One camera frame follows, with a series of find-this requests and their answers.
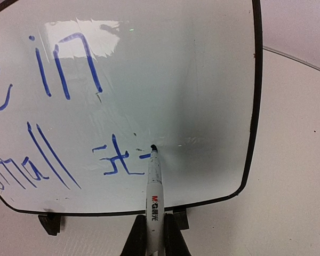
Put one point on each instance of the white whiteboard with black frame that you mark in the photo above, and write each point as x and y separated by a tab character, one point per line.
87	87

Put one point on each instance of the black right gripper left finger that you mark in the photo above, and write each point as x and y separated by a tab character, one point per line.
136	242

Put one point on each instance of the white marker pen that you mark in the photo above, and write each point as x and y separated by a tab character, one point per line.
154	205

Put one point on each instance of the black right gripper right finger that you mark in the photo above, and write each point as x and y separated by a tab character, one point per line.
174	241

